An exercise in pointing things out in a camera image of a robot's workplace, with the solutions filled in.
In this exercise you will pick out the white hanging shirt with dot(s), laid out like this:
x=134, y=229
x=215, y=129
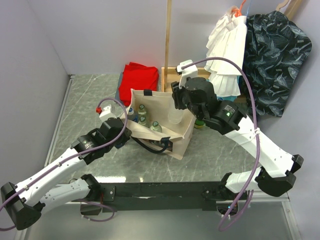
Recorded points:
x=226, y=50

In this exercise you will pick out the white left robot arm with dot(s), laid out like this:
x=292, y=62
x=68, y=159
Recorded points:
x=26, y=201

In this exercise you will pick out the wooden clothes rack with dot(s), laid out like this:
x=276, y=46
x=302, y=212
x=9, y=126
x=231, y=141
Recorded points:
x=170, y=67

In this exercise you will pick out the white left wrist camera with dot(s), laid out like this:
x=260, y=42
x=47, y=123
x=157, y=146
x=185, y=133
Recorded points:
x=106, y=112

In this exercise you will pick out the teal cloth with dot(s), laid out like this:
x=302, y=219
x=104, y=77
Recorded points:
x=231, y=98

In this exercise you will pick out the clear glass bottle green cap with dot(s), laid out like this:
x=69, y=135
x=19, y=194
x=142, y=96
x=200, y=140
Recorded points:
x=142, y=111

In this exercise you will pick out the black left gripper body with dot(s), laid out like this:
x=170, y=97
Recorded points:
x=123, y=138

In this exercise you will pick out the orange clothes hanger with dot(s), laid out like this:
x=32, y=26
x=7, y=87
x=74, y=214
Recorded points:
x=237, y=11

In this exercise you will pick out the dark leaf print shirt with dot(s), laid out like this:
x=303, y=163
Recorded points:
x=275, y=51

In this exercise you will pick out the blue label Pocari bottle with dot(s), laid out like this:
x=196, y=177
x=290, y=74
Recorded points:
x=132, y=115

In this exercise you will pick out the red folded cloth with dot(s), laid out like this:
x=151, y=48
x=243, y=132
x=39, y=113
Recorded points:
x=137, y=77

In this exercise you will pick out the beige canvas tote bag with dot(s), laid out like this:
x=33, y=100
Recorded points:
x=166, y=129

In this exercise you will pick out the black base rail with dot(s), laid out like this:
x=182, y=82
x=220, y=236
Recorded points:
x=139, y=196

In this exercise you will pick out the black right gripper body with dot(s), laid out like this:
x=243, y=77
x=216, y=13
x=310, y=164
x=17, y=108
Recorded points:
x=180, y=96

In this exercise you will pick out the dark green Perrier bottle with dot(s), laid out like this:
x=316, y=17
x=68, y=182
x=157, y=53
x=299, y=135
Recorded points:
x=198, y=124

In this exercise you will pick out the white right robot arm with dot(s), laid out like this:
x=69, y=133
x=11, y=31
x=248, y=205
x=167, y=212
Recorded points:
x=275, y=171

